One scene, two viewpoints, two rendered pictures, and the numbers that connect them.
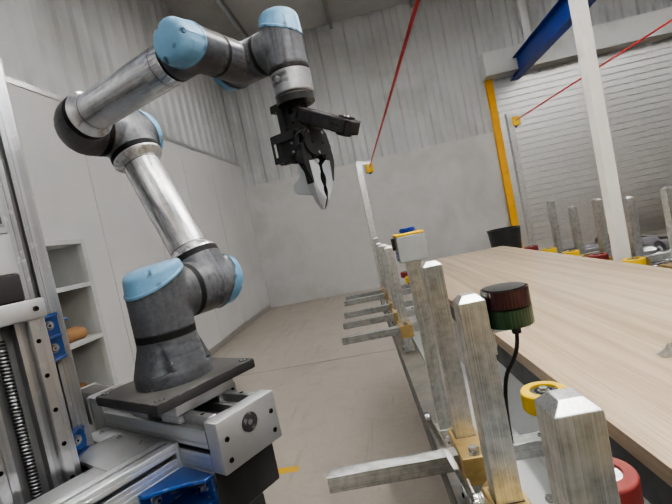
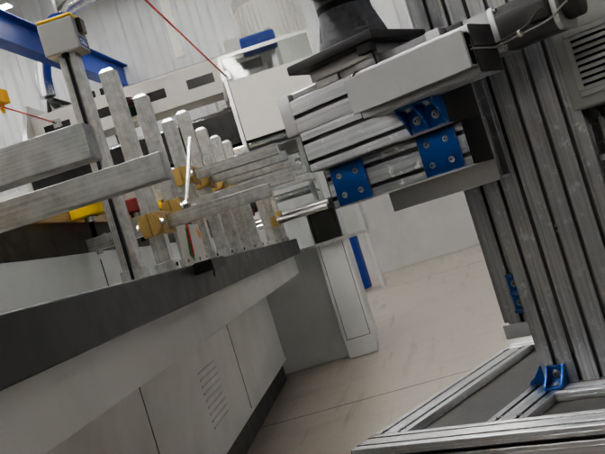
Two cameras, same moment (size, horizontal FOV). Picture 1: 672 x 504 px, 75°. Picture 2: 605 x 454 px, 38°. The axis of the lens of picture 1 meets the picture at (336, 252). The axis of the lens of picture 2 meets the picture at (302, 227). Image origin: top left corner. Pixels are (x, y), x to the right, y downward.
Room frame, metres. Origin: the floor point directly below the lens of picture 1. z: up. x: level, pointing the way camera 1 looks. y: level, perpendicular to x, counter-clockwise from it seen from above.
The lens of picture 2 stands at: (2.75, 0.20, 0.68)
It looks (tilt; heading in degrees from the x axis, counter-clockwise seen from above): 1 degrees up; 182
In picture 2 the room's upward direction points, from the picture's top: 17 degrees counter-clockwise
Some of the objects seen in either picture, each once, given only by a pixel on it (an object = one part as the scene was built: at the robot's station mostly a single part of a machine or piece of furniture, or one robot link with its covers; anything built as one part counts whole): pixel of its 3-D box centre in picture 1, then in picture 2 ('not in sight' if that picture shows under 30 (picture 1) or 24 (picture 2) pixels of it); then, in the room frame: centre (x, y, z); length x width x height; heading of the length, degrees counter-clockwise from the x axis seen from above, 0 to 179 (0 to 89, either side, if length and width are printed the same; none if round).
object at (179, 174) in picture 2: not in sight; (186, 177); (0.29, -0.14, 0.95); 0.14 x 0.06 x 0.05; 177
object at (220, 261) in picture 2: not in sight; (212, 267); (0.64, -0.10, 0.68); 0.22 x 0.05 x 0.05; 177
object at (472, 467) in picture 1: (469, 450); (157, 224); (0.79, -0.17, 0.81); 0.14 x 0.06 x 0.05; 177
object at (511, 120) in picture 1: (525, 190); not in sight; (3.06, -1.39, 1.25); 0.09 x 0.08 x 1.10; 177
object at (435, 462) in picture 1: (445, 461); (179, 219); (0.77, -0.12, 0.81); 0.44 x 0.03 x 0.04; 87
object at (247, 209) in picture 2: not in sight; (243, 199); (-0.69, -0.09, 0.90); 0.04 x 0.04 x 0.48; 87
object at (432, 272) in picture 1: (453, 383); (138, 172); (0.81, -0.17, 0.93); 0.04 x 0.04 x 0.48; 87
